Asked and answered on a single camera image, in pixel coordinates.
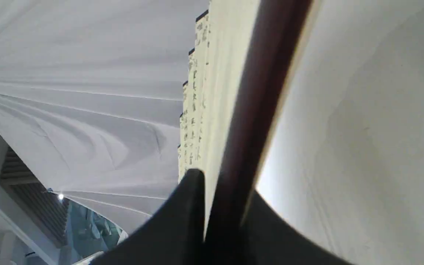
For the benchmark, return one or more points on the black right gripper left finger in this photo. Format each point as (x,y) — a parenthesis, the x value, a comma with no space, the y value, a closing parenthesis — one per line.
(173,235)

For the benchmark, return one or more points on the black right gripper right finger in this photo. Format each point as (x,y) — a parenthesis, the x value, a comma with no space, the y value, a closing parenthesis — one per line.
(269,240)

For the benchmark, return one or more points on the folding paper fan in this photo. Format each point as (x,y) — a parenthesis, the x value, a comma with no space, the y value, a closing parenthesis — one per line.
(245,55)

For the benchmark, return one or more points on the grey backdrop cloth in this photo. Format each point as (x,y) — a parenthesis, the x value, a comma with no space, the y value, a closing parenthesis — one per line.
(91,95)

